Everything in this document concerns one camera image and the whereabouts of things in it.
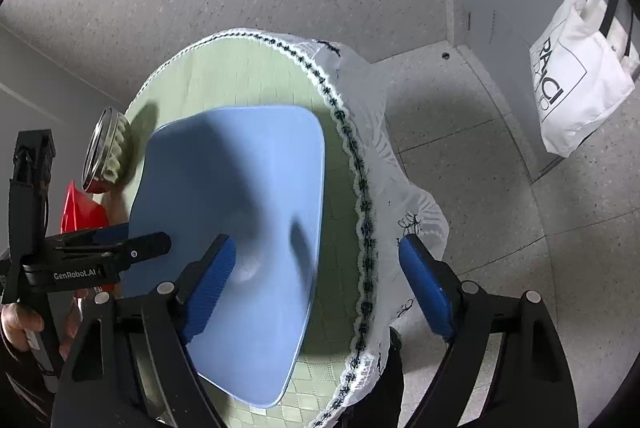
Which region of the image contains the person's left hand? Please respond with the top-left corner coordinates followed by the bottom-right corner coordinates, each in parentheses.
top-left (1, 289), bottom-right (88, 360)

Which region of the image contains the white tote bag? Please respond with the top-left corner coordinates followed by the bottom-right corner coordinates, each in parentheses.
top-left (529, 0), bottom-right (639, 158)

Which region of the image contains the green tablecloth with lace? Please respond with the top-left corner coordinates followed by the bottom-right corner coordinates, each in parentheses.
top-left (126, 28), bottom-right (449, 427)

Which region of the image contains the red plastic basin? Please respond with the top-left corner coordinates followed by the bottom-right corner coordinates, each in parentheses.
top-left (60, 181), bottom-right (110, 234)

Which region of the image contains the small steel bowl back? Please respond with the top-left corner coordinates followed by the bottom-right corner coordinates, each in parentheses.
top-left (81, 107), bottom-right (134, 194)

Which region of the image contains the blue square plastic plate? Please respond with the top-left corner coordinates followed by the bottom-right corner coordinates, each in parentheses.
top-left (122, 106), bottom-right (326, 408)

